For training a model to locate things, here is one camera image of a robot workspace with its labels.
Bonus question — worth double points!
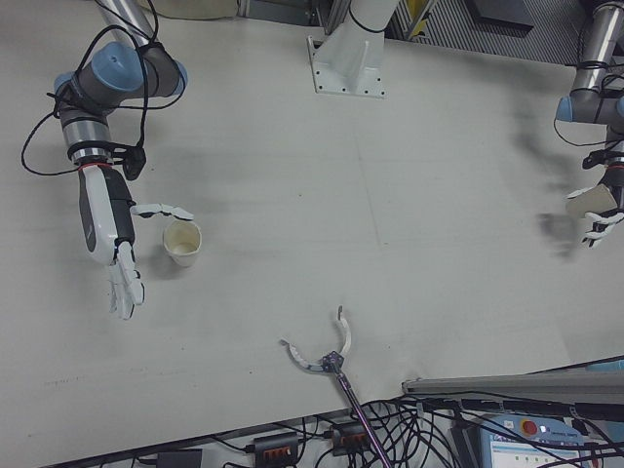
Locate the white dexterous robot hand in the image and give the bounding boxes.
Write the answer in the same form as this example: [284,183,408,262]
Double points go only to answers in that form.
[76,163,195,322]
[565,168,624,249]

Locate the tan paper cup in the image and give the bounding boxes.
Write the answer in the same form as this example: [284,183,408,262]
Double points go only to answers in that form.
[565,183,616,220]

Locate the white paper cup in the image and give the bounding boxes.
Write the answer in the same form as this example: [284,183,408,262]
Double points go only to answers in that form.
[162,219,204,269]

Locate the dark grey box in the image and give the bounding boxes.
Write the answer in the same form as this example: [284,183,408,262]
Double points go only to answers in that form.
[467,0,535,35]

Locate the grey ribbed panel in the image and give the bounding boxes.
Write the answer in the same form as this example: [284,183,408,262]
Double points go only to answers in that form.
[389,0,594,64]

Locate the black power strip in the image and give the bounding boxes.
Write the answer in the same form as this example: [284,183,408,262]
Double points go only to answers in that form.
[423,397,624,420]

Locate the plain black box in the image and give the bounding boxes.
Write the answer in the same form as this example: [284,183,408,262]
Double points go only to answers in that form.
[156,448,204,468]

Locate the teach pendant with red button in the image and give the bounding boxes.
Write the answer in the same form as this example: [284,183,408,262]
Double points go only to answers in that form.
[480,413,624,468]

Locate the reach grabber tool purple shaft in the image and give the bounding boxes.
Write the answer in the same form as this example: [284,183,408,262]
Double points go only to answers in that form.
[279,305,394,468]

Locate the black adapter box orange ports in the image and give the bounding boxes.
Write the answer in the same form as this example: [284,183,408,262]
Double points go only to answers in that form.
[252,431,301,462]
[330,422,368,449]

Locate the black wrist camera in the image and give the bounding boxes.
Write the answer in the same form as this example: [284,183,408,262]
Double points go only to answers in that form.
[109,140,147,181]
[582,148,610,171]

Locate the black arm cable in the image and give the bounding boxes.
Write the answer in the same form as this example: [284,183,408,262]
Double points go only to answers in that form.
[553,28,624,147]
[19,0,162,176]

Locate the aluminium profile rail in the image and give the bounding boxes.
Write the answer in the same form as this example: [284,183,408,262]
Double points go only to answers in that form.
[401,357,624,397]

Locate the yellow black striped post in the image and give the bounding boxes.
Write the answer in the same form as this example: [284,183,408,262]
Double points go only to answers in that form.
[407,0,438,40]

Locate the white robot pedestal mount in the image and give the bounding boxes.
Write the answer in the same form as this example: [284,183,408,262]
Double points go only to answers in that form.
[305,0,389,100]

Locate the aluminium frame post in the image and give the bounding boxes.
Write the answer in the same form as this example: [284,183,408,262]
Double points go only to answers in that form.
[311,0,350,35]

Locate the black cable tangle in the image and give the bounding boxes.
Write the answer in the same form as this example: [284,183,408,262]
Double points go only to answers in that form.
[209,397,488,468]

